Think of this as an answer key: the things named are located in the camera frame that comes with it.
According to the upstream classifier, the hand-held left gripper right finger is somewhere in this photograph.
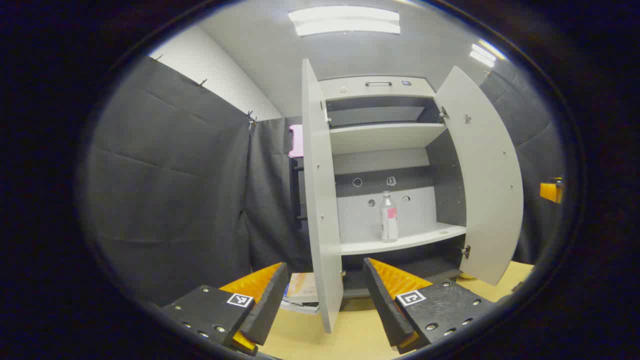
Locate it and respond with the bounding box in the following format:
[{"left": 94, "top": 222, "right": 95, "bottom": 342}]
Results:
[{"left": 363, "top": 258, "right": 496, "bottom": 355}]

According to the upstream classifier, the small ceiling light panel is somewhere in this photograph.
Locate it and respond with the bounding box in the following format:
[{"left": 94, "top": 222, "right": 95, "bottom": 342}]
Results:
[{"left": 469, "top": 39, "right": 507, "bottom": 68}]

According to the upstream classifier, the white flat box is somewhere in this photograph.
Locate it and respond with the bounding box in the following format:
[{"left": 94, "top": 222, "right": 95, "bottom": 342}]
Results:
[{"left": 281, "top": 272, "right": 321, "bottom": 315}]

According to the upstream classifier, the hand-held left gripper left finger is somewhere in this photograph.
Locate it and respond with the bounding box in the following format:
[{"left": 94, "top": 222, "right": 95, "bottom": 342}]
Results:
[{"left": 160, "top": 262, "right": 290, "bottom": 357}]

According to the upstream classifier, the grey cabinet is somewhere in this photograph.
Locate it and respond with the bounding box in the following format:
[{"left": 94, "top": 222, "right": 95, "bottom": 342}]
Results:
[{"left": 320, "top": 75, "right": 468, "bottom": 299}]

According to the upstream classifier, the light grey cabinet door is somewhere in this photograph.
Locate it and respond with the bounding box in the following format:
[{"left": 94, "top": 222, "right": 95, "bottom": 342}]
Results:
[
  {"left": 301, "top": 57, "right": 346, "bottom": 334},
  {"left": 434, "top": 65, "right": 524, "bottom": 287}
]

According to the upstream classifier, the large ceiling light panel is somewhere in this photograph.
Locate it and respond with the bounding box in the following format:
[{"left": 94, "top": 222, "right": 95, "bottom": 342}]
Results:
[{"left": 288, "top": 6, "right": 401, "bottom": 37}]

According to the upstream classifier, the clear bottle with pink label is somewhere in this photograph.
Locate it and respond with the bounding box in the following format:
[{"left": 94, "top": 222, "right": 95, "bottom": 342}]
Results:
[{"left": 379, "top": 190, "right": 399, "bottom": 243}]

